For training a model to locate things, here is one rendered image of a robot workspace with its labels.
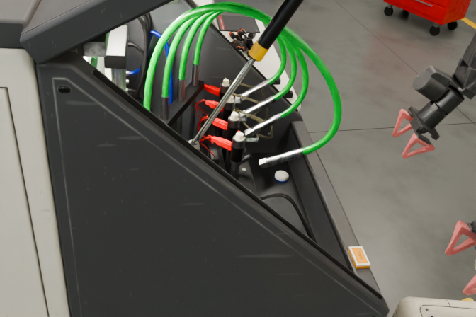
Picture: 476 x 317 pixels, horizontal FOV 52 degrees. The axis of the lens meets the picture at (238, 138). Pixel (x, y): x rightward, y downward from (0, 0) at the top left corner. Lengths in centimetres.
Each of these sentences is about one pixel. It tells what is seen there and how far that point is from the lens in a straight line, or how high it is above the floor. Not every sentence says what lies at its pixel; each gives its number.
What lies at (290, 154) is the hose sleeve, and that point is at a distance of 96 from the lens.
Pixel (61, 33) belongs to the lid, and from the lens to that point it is 54.
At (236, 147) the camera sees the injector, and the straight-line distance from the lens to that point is 106.
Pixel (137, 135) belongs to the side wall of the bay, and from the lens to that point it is 62.
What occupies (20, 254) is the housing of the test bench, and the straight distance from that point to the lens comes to 78.
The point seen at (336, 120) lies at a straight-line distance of 91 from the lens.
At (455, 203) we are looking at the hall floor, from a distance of 300.
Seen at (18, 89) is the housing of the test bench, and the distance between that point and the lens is 60.
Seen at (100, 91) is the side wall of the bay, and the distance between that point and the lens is 59.
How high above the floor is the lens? 171
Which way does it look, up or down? 35 degrees down
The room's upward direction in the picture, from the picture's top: 8 degrees clockwise
